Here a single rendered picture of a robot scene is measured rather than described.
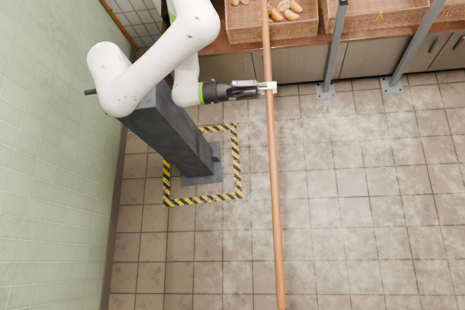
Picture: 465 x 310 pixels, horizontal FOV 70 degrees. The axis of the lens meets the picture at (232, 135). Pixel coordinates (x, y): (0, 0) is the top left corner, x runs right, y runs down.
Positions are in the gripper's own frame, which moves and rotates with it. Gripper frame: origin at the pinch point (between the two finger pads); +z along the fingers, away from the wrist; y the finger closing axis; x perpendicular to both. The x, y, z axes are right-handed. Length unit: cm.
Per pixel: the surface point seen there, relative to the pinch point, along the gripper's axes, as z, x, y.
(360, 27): 55, -67, 56
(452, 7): 102, -67, 47
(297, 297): 8, 86, 117
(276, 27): 5, -66, 47
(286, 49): 11, -61, 63
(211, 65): -41, -61, 73
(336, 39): 39, -56, 51
